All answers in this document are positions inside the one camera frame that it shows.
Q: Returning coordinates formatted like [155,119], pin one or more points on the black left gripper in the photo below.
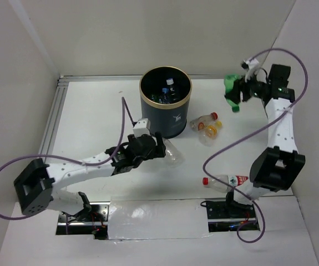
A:
[158,149]

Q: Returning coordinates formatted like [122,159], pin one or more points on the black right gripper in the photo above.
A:
[241,86]

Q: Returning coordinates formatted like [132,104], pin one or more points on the clear jar metal lid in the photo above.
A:
[173,157]

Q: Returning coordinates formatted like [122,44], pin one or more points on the clear bottle blue label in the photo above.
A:
[164,98]

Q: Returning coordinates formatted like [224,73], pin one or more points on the clear bottle white cap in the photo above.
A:
[173,90]

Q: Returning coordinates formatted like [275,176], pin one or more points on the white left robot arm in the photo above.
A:
[41,186]

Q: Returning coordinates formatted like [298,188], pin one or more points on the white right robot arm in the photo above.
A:
[280,163]

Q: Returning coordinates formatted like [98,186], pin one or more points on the dark bin with gold rim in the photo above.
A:
[168,119]

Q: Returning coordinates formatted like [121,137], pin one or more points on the clear bottle red cap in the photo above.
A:
[201,122]

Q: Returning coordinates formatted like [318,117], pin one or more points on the clear bottle yellow cap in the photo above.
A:
[208,135]

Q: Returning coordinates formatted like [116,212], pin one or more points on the silver tape sheet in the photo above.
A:
[163,219]

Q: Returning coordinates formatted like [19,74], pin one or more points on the clear bottle red label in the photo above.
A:
[221,182]

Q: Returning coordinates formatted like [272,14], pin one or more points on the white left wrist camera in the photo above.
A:
[142,127]

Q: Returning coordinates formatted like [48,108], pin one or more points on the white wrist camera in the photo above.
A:
[250,65]
[142,127]

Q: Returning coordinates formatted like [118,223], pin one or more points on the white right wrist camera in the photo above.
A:
[250,65]

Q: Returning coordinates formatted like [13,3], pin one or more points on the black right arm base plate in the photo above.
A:
[224,219]

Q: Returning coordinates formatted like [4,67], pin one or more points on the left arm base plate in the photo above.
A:
[95,224]

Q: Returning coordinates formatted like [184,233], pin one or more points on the aluminium frame rail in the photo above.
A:
[85,116]

